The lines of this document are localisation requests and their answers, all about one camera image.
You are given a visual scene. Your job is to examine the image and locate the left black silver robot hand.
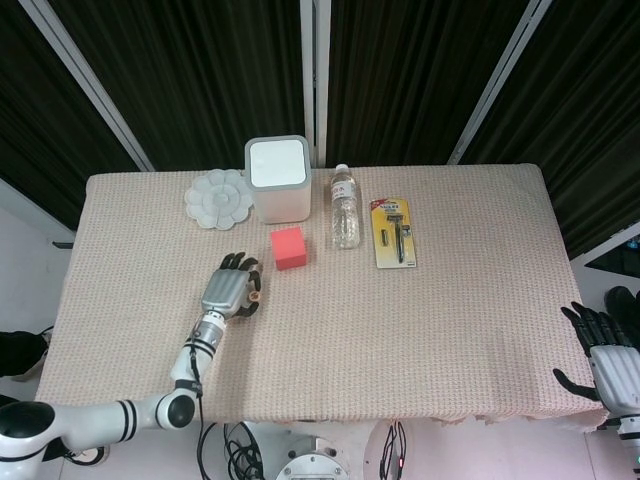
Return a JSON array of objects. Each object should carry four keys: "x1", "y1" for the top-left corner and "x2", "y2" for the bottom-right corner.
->
[{"x1": 199, "y1": 253, "x2": 265, "y2": 321}]

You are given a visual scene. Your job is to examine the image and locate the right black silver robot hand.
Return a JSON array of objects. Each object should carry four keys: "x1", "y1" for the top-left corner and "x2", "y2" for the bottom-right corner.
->
[{"x1": 551, "y1": 301, "x2": 640, "y2": 419}]

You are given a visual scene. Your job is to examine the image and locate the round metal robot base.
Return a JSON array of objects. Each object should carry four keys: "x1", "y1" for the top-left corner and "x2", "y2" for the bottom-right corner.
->
[{"x1": 274, "y1": 434, "x2": 354, "y2": 480}]

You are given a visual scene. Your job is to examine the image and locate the beige woven tablecloth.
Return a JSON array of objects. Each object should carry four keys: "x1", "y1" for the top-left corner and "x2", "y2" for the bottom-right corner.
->
[{"x1": 27, "y1": 162, "x2": 606, "y2": 435}]

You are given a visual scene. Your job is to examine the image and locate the red foam cube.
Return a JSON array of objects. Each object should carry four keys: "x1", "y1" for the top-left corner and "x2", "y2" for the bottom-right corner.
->
[{"x1": 269, "y1": 225, "x2": 308, "y2": 272}]

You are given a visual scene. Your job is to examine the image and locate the black bag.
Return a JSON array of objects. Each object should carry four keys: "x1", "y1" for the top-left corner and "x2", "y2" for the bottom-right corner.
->
[{"x1": 603, "y1": 285, "x2": 640, "y2": 326}]

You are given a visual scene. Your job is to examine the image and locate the white flower paint palette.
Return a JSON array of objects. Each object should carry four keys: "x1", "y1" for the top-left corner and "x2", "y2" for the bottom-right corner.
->
[{"x1": 183, "y1": 168, "x2": 253, "y2": 231}]

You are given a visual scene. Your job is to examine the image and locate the white square bin grey rim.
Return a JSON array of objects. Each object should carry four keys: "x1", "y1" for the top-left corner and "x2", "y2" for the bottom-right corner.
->
[{"x1": 243, "y1": 133, "x2": 317, "y2": 226}]

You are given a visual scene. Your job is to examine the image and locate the clear plastic water bottle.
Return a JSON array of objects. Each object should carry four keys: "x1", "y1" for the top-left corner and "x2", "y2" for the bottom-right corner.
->
[{"x1": 329, "y1": 163, "x2": 363, "y2": 251}]

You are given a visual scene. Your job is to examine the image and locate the yellow razor blister pack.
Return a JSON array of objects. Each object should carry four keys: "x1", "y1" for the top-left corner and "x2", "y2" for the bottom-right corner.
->
[{"x1": 368, "y1": 197, "x2": 418, "y2": 270}]

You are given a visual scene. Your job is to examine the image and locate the black fabric bundle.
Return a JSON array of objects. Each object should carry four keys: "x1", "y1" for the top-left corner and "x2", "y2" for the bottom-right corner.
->
[{"x1": 0, "y1": 329, "x2": 54, "y2": 384}]

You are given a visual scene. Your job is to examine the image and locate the black pleated curtain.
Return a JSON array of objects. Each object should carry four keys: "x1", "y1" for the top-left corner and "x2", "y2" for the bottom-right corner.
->
[
  {"x1": 0, "y1": 0, "x2": 143, "y2": 231},
  {"x1": 325, "y1": 0, "x2": 540, "y2": 166},
  {"x1": 457, "y1": 0, "x2": 640, "y2": 261},
  {"x1": 47, "y1": 0, "x2": 307, "y2": 172}
]

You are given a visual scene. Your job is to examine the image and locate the aluminium frame bar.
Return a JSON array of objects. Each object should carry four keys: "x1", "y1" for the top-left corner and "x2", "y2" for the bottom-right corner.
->
[{"x1": 569, "y1": 225, "x2": 640, "y2": 269}]

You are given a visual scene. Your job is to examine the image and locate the black cable bundle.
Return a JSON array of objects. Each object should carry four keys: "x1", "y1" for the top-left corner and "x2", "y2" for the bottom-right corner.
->
[{"x1": 197, "y1": 421, "x2": 274, "y2": 480}]

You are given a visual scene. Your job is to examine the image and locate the aluminium frame post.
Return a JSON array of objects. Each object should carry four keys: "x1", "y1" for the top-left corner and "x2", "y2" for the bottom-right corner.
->
[
  {"x1": 298, "y1": 0, "x2": 332, "y2": 169},
  {"x1": 17, "y1": 0, "x2": 155, "y2": 172},
  {"x1": 447, "y1": 0, "x2": 554, "y2": 166}
]

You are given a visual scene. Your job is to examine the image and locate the black red cable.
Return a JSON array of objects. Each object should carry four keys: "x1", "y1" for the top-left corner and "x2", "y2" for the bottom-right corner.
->
[{"x1": 378, "y1": 421, "x2": 409, "y2": 480}]

